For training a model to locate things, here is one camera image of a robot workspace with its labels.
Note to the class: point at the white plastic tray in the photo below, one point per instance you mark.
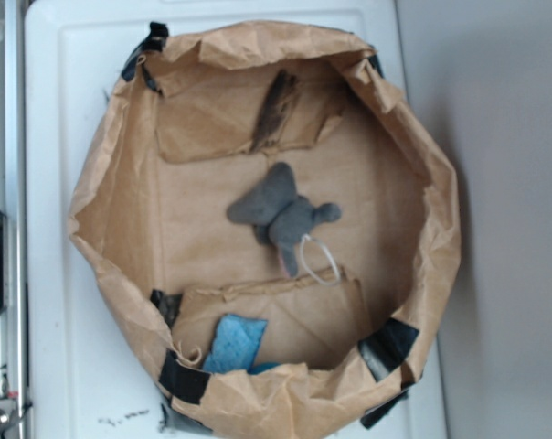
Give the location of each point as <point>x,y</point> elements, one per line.
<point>86,382</point>

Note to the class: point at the aluminium frame rail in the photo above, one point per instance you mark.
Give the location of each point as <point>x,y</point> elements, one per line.
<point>15,403</point>

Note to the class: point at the brown paper bag bin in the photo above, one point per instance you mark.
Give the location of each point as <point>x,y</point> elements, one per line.
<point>192,126</point>

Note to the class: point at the blue sponge cloth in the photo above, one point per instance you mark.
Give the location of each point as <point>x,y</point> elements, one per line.
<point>236,345</point>

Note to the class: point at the grey plush elephant toy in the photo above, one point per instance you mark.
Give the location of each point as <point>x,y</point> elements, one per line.
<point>279,215</point>

